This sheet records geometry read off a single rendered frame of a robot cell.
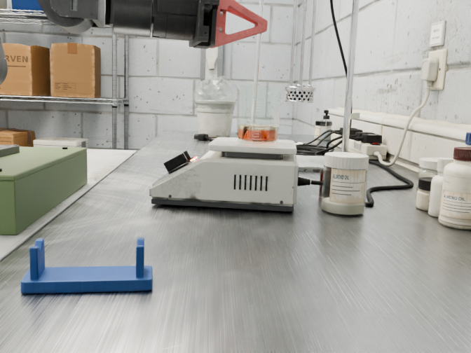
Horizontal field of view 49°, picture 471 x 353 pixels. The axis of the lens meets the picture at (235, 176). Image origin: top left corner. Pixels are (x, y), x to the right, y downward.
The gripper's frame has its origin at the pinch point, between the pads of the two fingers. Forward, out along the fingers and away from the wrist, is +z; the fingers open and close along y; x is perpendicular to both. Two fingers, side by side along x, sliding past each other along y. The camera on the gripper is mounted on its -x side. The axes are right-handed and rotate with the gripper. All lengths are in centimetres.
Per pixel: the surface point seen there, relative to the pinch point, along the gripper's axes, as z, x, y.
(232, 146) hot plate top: -3.6, 16.2, -3.9
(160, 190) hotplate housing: -12.7, 23.0, -1.8
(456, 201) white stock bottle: 22.8, 20.6, -15.1
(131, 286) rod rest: -16.5, 24.8, -31.2
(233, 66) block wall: 44, -6, 241
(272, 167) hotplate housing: 1.5, 18.5, -5.9
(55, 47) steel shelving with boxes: -56, -7, 220
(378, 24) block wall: 56, -14, 78
